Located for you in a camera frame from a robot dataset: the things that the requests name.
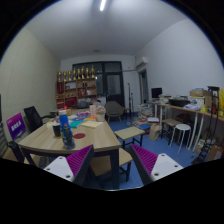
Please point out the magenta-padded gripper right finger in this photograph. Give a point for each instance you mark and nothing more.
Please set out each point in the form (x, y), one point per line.
(165, 165)

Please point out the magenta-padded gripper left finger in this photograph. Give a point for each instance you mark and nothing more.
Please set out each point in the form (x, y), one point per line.
(58, 166)

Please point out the blue drink bottle white cap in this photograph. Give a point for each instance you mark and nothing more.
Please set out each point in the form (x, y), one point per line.
(66, 130)

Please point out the brown paper bag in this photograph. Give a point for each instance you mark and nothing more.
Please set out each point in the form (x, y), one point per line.
(155, 132)

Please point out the flat round red coaster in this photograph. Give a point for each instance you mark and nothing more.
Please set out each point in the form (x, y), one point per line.
(79, 136)

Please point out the white round stool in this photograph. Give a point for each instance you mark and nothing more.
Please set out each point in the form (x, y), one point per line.
(182, 127)

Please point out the small beige notepad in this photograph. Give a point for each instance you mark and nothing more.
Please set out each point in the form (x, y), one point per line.
(50, 124)

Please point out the wooden stool dark legs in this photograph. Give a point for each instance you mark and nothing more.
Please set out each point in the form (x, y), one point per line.
(170, 122)

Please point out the wooden bench under table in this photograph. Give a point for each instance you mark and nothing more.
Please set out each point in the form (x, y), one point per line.
(103, 163)

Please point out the teal book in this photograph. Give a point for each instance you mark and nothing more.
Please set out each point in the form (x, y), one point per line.
(76, 123)

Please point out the low wooden bench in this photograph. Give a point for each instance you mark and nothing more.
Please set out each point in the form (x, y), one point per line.
(129, 132)

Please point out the beige notebook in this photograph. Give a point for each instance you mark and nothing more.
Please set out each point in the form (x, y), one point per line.
(91, 124)

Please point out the pile of books on floor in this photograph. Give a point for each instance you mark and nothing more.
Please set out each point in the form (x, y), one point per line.
(144, 115)

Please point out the yellow gift box red ribbon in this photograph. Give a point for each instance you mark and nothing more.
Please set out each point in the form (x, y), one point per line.
(68, 111)

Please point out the black office chair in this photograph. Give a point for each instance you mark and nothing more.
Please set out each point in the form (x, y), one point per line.
(32, 116)

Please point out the purple sign board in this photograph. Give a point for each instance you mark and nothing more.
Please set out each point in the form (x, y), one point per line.
(15, 125)

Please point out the long wooden side desk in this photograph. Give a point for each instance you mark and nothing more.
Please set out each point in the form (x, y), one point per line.
(186, 110)

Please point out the black basket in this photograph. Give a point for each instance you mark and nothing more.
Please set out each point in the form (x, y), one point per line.
(179, 102)

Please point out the potted pink flower plant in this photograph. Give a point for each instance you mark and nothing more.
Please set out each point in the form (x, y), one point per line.
(100, 111)

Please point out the black computer monitor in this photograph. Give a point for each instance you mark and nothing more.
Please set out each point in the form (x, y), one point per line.
(156, 92)

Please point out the black microphone stand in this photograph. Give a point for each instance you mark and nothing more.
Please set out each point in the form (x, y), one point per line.
(129, 100)

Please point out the grey armchair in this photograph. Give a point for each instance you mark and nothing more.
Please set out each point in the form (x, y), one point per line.
(114, 109)

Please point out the wooden shelf unit with trophies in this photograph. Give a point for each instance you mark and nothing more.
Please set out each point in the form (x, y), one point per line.
(76, 90)

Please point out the cardboard box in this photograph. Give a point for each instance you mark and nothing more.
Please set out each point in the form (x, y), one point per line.
(200, 93)

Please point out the dark glass door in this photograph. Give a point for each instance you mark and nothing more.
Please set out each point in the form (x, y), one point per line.
(113, 83)

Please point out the ceiling tube light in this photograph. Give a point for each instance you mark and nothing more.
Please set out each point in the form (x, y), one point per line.
(103, 4)

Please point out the white wall air conditioner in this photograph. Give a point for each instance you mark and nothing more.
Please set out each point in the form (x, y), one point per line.
(141, 61)

